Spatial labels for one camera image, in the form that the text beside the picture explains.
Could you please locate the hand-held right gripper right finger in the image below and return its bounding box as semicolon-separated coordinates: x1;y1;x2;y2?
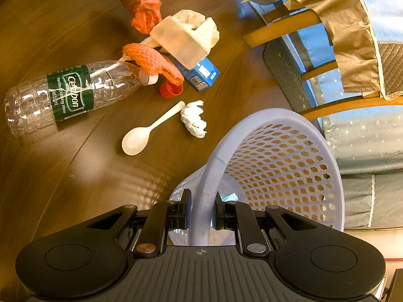
213;193;318;255

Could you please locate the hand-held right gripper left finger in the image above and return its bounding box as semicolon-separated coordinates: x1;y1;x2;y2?
84;189;193;257

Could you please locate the lavender plastic basket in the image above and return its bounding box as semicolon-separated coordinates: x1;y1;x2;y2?
168;108;344;247

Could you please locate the white plastic spoon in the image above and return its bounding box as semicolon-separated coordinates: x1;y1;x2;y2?
122;101;186;156

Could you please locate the white tissue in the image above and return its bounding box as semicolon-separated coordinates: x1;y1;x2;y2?
180;100;208;138

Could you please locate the red bottle cap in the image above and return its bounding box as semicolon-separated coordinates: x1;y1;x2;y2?
159;80;183;100

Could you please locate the blue milk carton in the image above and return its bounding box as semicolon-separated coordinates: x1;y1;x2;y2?
164;53;221;92

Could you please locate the clear plastic water bottle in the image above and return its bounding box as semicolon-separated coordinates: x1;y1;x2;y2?
4;60;158;137

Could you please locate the wooden chair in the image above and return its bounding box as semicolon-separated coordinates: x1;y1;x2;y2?
242;5;403;122

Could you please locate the blue starry curtain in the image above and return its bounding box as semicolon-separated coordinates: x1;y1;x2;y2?
220;0;403;177

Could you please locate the grey curtain with lace trim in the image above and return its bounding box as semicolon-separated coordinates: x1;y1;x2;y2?
342;173;403;229

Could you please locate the brown quilted chair cushion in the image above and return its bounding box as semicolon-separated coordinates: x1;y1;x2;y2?
376;41;403;99

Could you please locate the tan chair cloth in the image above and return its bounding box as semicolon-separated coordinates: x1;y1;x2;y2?
283;0;383;93

